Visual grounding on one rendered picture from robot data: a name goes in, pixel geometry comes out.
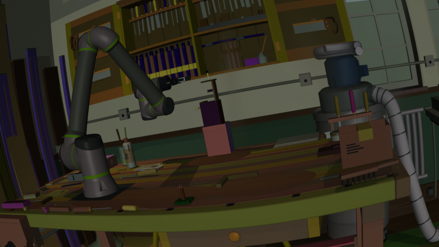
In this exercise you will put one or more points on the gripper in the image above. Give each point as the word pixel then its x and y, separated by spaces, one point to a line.
pixel 164 83

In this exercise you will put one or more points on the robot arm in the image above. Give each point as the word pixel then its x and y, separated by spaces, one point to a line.
pixel 85 85

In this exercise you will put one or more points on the brown framed box lid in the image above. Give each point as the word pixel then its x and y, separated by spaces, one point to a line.
pixel 215 91

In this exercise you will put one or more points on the dark purple jewellery box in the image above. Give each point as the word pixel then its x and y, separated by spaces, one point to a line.
pixel 212 113

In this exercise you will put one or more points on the pink square cup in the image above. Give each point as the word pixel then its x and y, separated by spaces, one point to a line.
pixel 216 140

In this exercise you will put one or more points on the pink small box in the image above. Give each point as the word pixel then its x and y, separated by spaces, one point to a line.
pixel 111 160

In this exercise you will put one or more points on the orange drawer knob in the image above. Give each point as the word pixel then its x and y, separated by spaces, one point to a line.
pixel 234 236

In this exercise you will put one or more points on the brown cardboard box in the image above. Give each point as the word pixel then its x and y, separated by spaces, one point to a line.
pixel 367 151

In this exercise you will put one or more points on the beige glue bottle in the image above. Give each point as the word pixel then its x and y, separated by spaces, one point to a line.
pixel 129 154

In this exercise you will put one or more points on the grey bottle with stick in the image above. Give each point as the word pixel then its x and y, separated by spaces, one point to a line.
pixel 262 58

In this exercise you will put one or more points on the green jar with brushes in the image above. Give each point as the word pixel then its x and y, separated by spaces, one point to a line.
pixel 120 157

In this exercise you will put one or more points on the brown peg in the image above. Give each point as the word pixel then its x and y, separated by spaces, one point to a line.
pixel 181 192

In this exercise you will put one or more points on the purple plank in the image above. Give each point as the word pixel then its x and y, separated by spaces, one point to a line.
pixel 37 103
pixel 63 85

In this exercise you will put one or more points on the green small plate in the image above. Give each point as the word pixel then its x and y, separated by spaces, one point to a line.
pixel 188 200

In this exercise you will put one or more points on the brown plank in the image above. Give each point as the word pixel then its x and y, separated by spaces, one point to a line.
pixel 20 137
pixel 55 103

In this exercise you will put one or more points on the grey lined metal plate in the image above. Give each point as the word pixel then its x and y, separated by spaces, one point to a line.
pixel 298 141

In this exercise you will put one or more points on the grey block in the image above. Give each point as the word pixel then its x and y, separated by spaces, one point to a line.
pixel 75 177

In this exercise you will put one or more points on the olive wooden workbench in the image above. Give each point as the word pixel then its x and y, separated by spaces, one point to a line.
pixel 240 209

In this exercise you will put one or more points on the maroon block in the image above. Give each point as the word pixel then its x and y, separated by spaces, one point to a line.
pixel 327 150

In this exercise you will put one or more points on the grey blue dust extractor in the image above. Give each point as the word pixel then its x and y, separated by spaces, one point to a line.
pixel 343 72

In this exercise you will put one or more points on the brown chisel rack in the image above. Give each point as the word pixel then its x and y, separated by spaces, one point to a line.
pixel 346 119

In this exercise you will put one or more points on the pink-brown block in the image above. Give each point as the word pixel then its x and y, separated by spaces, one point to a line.
pixel 58 209

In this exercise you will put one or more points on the dark small block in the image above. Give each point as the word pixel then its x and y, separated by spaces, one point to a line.
pixel 47 200

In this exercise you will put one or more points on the steel ruler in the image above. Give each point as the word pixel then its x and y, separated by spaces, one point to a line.
pixel 329 177

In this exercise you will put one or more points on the tan wooden block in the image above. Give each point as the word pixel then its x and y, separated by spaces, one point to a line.
pixel 31 196

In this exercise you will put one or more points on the magenta block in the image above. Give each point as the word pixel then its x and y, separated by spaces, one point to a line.
pixel 13 204

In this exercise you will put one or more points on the window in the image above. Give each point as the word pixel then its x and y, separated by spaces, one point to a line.
pixel 377 34

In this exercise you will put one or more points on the brown wooden vice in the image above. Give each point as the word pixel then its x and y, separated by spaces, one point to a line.
pixel 13 230

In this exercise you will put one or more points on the grey radiator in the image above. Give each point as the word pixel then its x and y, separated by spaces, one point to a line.
pixel 416 144

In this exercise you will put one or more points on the dark metal machine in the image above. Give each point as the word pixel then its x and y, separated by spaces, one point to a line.
pixel 434 109

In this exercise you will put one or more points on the wooden wall tool cabinet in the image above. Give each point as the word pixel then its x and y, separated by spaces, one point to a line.
pixel 219 58

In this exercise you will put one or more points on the grey wall conduit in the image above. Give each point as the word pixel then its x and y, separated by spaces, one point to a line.
pixel 305 79

